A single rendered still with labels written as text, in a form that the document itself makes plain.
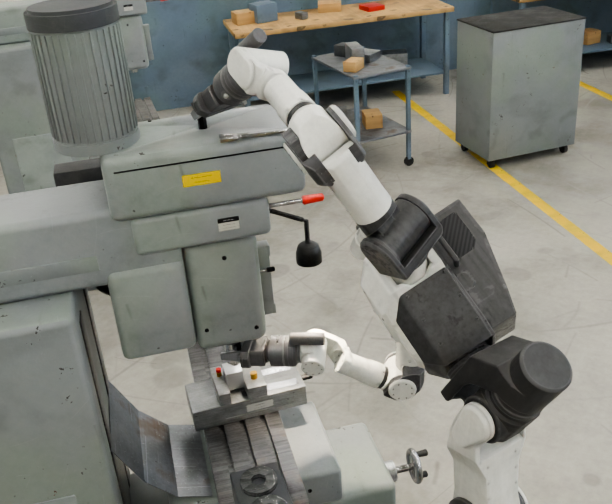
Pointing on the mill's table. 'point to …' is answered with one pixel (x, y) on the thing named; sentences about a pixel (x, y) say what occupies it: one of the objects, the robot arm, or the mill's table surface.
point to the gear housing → (201, 226)
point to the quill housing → (225, 291)
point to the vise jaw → (254, 383)
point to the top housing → (199, 164)
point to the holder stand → (260, 486)
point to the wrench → (249, 134)
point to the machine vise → (220, 397)
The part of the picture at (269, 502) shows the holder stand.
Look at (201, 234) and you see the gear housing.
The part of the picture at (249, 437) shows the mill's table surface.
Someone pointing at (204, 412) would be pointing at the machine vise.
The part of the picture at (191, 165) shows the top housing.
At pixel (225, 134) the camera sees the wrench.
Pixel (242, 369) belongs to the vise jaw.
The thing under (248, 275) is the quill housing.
